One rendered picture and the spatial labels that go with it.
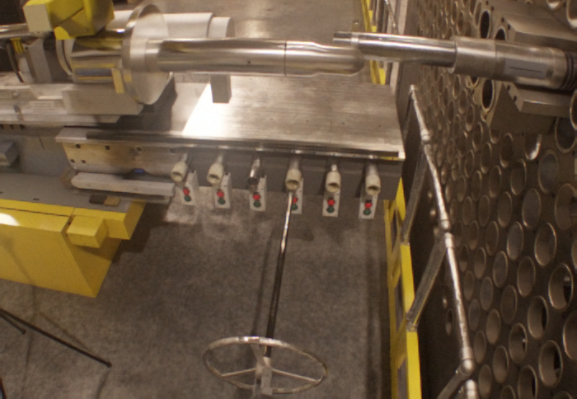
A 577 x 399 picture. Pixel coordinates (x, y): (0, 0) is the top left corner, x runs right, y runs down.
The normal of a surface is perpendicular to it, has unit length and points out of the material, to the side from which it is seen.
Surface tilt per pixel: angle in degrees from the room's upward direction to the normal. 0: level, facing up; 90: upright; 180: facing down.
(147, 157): 90
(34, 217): 0
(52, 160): 90
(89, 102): 90
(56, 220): 0
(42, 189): 0
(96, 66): 90
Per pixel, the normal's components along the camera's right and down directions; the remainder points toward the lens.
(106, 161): -0.11, 0.65
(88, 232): 0.00, -0.76
